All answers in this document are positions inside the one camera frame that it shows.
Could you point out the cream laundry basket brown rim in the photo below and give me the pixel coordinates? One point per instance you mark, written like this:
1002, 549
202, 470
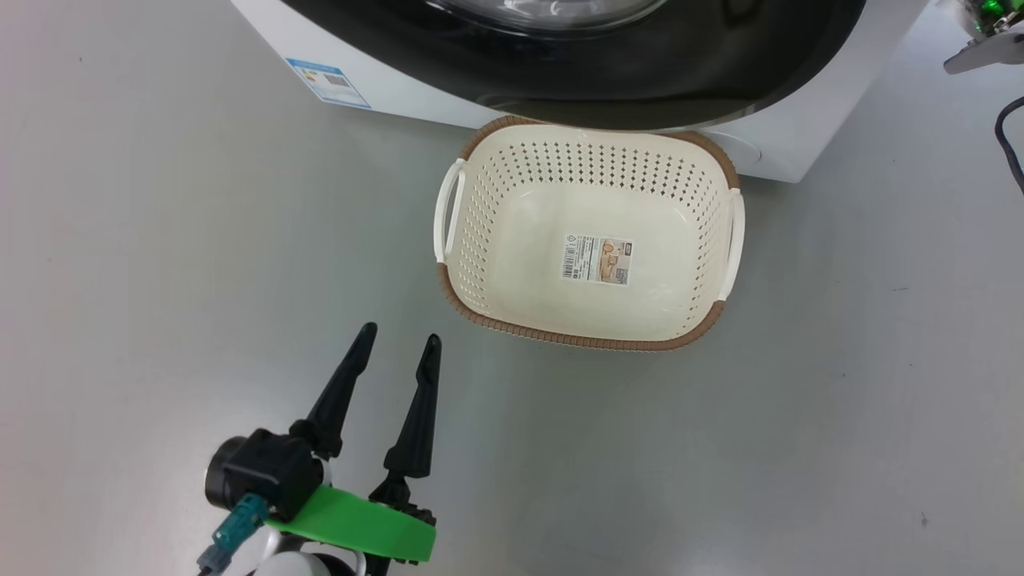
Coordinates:
512, 240

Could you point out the product label sticker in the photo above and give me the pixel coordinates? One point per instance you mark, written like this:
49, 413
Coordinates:
596, 260

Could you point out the white front-load washing machine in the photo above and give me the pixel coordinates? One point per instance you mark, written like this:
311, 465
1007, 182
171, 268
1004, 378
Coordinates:
384, 80

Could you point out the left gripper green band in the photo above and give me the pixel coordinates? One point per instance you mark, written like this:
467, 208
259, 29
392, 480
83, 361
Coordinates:
360, 524

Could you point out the round white filter cover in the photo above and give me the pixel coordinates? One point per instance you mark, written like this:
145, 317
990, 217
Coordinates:
732, 148

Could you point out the black washing machine door glass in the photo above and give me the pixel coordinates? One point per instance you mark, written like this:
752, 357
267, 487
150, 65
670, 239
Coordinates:
704, 64

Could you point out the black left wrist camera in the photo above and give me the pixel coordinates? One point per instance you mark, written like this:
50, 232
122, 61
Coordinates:
268, 472

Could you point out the blue energy label sticker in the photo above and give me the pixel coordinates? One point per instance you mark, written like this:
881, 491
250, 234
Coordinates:
328, 82

